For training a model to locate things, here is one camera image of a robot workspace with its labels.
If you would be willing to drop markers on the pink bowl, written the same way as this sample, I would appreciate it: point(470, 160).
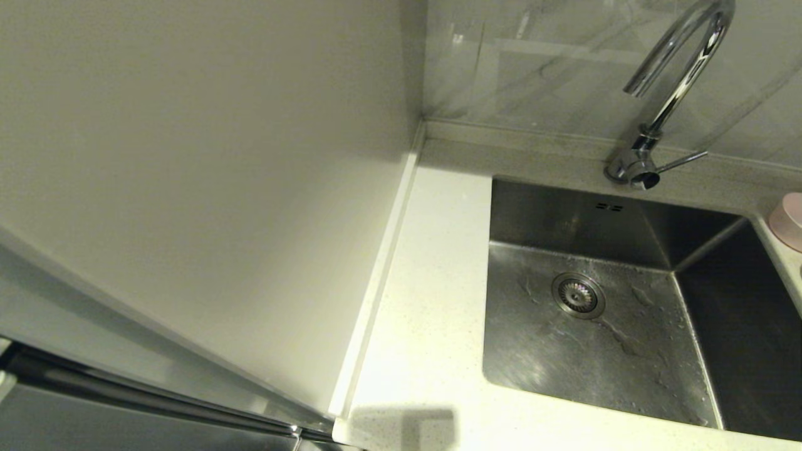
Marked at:
point(789, 219)

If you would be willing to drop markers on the round metal sink drain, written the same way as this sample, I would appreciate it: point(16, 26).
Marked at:
point(578, 294)

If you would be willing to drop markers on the stainless steel sink basin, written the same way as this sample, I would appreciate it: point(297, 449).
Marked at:
point(564, 369)

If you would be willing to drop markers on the tall white cabinet side panel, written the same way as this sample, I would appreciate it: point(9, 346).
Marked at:
point(188, 156)

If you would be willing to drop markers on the chrome gooseneck faucet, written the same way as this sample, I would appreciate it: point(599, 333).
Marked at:
point(636, 166)

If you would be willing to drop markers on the stainless steel appliance door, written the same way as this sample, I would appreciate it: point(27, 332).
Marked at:
point(125, 432)

